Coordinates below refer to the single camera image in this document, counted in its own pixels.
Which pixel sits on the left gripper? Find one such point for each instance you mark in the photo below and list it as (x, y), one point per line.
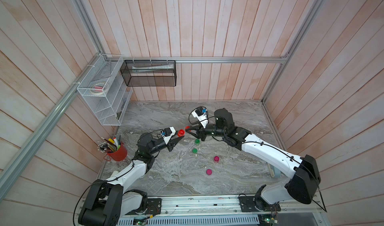
(171, 144)

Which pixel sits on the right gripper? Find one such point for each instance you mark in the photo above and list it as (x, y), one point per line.
(201, 132)

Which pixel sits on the red paint jar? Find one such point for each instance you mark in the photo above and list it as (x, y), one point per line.
(181, 133)

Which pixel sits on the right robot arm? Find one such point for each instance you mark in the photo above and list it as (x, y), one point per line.
(302, 174)

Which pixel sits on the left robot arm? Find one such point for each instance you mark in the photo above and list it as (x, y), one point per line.
(107, 200)

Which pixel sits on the red pencil cup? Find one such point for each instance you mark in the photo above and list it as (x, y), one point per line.
(118, 155)

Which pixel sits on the bundle of pencils and pens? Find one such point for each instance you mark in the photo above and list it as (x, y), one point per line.
(108, 145)

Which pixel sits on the tape roll on shelf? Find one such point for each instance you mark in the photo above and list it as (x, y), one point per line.
(99, 88)

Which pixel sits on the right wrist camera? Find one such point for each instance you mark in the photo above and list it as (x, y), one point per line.
(201, 114)

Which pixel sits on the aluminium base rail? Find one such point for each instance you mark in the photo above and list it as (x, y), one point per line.
(222, 205)

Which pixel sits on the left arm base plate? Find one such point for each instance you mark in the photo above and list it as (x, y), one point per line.
(149, 207)

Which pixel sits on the black mesh wall basket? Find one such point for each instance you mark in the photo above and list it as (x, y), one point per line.
(149, 73)

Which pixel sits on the white wire shelf rack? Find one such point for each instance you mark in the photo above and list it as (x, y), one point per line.
(110, 107)

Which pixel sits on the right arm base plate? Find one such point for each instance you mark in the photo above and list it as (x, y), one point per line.
(255, 204)

